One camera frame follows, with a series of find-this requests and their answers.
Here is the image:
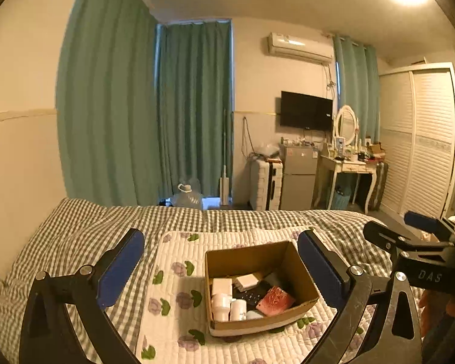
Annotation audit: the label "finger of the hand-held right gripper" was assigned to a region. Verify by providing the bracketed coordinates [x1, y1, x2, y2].
[404, 211, 455, 242]
[363, 221, 415, 253]

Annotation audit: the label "teal window curtain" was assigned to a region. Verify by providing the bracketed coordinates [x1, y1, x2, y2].
[156, 21, 235, 201]

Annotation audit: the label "white dressing table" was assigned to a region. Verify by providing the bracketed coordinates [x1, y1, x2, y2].
[313, 153, 380, 213]

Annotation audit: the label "white louvred wardrobe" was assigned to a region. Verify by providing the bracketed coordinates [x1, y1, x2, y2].
[378, 62, 455, 224]

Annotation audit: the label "white air conditioner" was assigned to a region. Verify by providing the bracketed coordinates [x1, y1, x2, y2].
[266, 31, 333, 65]

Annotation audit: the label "teal basket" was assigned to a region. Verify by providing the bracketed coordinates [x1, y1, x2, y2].
[330, 186, 351, 210]

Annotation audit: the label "brown cardboard box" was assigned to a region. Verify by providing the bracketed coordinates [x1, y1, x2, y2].
[205, 241, 320, 337]

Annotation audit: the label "white suitcase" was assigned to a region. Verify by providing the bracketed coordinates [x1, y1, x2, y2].
[249, 157, 284, 211]

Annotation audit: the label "red patterned small box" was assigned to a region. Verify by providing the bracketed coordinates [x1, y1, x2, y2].
[257, 286, 295, 316]

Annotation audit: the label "black wall television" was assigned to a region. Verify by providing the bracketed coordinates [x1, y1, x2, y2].
[280, 91, 333, 130]

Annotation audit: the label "white jar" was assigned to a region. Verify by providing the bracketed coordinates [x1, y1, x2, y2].
[211, 293, 232, 322]

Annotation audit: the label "clear water jug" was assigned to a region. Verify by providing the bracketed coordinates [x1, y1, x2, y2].
[172, 183, 204, 210]

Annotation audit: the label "grey checked blanket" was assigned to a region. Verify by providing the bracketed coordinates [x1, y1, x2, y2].
[0, 197, 425, 364]

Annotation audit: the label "floral quilted mat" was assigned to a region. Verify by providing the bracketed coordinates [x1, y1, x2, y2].
[136, 227, 365, 364]

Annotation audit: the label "white cube adapter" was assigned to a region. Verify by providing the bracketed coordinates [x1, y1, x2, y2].
[211, 278, 233, 296]

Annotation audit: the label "grey small fridge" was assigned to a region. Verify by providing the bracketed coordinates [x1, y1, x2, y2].
[278, 144, 319, 211]

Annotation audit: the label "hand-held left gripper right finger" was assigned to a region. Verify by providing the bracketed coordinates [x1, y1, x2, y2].
[296, 228, 425, 364]

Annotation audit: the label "wide teal curtain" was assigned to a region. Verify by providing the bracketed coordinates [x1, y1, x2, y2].
[56, 0, 160, 207]

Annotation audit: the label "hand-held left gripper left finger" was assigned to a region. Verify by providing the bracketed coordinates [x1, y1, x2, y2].
[19, 228, 145, 364]

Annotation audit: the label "clear plastic bag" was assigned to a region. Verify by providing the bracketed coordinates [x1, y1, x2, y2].
[256, 142, 280, 158]

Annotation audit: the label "hanging wall cables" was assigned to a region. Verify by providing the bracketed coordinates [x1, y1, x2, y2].
[241, 117, 253, 158]

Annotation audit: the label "white charger plug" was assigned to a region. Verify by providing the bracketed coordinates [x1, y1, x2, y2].
[235, 273, 259, 289]

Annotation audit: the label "black remote control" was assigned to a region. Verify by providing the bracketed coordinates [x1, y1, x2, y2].
[233, 286, 270, 308]

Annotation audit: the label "white oval mirror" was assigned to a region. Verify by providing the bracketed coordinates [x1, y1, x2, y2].
[334, 105, 359, 147]

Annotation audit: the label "person's right hand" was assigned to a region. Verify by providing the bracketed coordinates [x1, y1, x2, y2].
[418, 287, 453, 321]

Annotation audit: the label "narrow teal curtain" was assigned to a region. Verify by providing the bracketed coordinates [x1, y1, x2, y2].
[333, 34, 380, 148]

